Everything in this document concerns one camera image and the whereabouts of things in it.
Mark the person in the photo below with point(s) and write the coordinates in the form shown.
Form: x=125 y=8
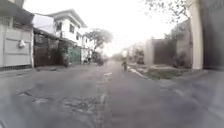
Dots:
x=125 y=63

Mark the tree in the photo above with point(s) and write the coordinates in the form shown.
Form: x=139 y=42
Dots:
x=100 y=36
x=173 y=8

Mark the grey asphalt road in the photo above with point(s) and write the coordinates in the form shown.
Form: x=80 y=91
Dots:
x=133 y=100

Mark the dirt verge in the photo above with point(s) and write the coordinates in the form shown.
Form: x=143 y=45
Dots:
x=163 y=71

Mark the white building with roof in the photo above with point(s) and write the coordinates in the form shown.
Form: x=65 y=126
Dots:
x=68 y=25

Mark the dark fence with green gate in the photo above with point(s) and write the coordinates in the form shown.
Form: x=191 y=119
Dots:
x=46 y=50

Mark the building with pale pillar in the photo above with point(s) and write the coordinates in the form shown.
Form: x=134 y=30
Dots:
x=196 y=33

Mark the building with white gate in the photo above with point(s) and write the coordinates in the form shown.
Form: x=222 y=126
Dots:
x=16 y=46

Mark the grey wall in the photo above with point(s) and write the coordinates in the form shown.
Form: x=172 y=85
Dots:
x=163 y=51

